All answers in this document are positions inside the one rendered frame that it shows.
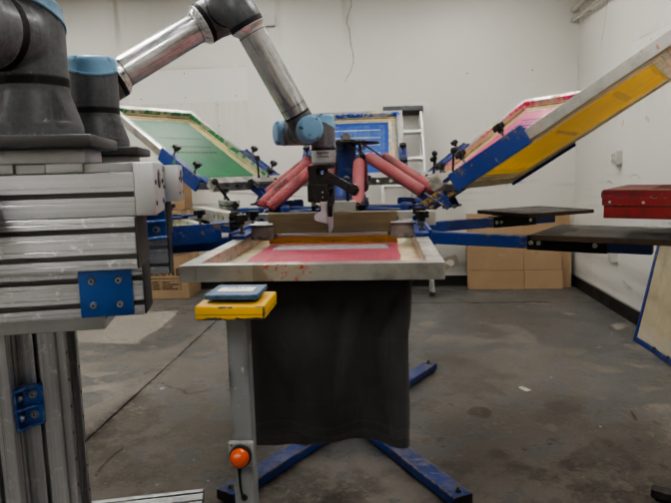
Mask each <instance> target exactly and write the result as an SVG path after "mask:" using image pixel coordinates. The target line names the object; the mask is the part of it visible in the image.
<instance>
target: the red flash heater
mask: <svg viewBox="0 0 671 503"><path fill-rule="evenodd" d="M602 206H604V214H603V218H604V219H649V220H671V185H626V186H621V187H616V188H612V189H607V190H603V191H602Z"/></svg>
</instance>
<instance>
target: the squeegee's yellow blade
mask: <svg viewBox="0 0 671 503"><path fill-rule="evenodd" d="M382 239H397V238H391V237H390V235H387V236H350V237H294V238H278V237H275V239H274V240H270V241H324V240H382Z"/></svg>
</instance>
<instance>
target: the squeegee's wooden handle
mask: <svg viewBox="0 0 671 503"><path fill-rule="evenodd" d="M317 213H319V212H302V213H269V214H268V220H269V224H274V232H275V237H277V236H278V234H311V233H328V232H329V225H328V224H324V223H320V222H317V221H315V214H317ZM390 221H397V211H349V212H334V228H333V230H332V233H367V232H387V234H388V235H390Z"/></svg>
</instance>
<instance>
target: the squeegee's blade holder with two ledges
mask: <svg viewBox="0 0 671 503"><path fill-rule="evenodd" d="M350 236H387V232H367V233H330V234H329V233H311V234H278V238H294V237H350Z"/></svg>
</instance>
